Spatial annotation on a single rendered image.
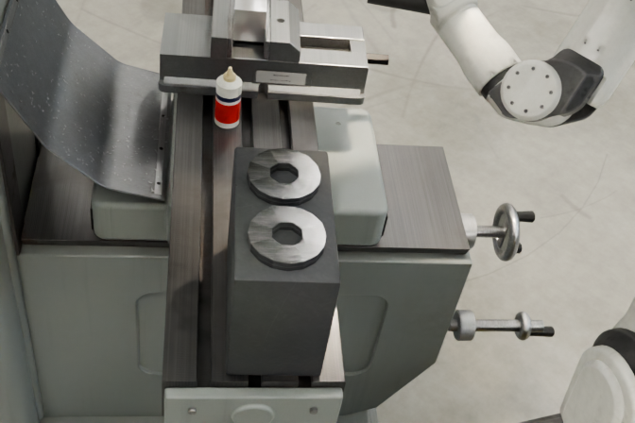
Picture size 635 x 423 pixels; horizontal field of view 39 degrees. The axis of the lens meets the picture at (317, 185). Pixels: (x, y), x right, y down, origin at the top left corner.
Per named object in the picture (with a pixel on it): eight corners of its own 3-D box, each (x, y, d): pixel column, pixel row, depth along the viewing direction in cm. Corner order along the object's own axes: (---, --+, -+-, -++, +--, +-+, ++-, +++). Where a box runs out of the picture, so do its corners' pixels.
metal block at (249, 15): (264, 22, 151) (266, -9, 147) (264, 42, 147) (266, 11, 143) (232, 19, 151) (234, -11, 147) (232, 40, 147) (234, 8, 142)
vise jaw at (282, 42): (297, 20, 155) (300, 1, 153) (300, 63, 146) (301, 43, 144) (263, 17, 155) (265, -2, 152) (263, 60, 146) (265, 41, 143)
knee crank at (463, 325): (547, 323, 181) (556, 304, 177) (555, 347, 177) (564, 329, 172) (442, 321, 178) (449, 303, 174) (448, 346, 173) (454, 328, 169)
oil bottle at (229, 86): (238, 113, 146) (243, 59, 139) (239, 129, 143) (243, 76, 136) (214, 112, 146) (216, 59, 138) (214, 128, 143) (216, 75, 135)
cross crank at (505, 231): (511, 230, 186) (527, 191, 177) (525, 274, 177) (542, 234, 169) (437, 228, 183) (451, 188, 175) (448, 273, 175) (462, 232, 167)
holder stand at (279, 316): (312, 245, 127) (330, 143, 113) (321, 378, 112) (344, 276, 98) (227, 243, 126) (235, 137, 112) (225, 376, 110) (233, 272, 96)
